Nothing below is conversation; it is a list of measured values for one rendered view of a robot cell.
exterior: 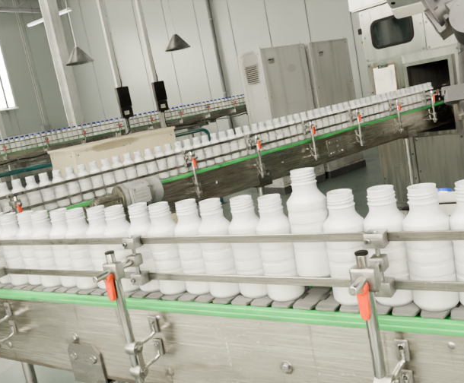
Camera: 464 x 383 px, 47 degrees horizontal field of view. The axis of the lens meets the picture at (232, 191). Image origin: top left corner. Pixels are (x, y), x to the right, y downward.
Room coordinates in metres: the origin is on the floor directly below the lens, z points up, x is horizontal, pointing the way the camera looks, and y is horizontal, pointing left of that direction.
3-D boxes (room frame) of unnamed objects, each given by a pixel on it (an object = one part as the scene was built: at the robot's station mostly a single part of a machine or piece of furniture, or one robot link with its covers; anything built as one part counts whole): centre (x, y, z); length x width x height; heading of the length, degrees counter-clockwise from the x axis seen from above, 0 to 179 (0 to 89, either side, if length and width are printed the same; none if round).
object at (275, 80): (7.27, -0.85, 0.96); 0.82 x 0.50 x 1.91; 127
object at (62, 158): (5.33, 1.06, 0.59); 1.10 x 0.62 x 1.18; 127
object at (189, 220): (0.93, 0.08, 1.08); 0.06 x 0.06 x 0.17
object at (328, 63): (7.81, -1.57, 0.96); 0.82 x 0.50 x 1.91; 127
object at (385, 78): (4.60, -1.45, 1.22); 0.23 x 0.04 x 0.32; 37
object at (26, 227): (1.19, 0.46, 1.08); 0.06 x 0.06 x 0.17
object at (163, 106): (7.46, 0.73, 1.55); 0.17 x 0.15 x 0.42; 127
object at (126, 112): (7.13, 1.17, 1.55); 0.17 x 0.15 x 0.42; 127
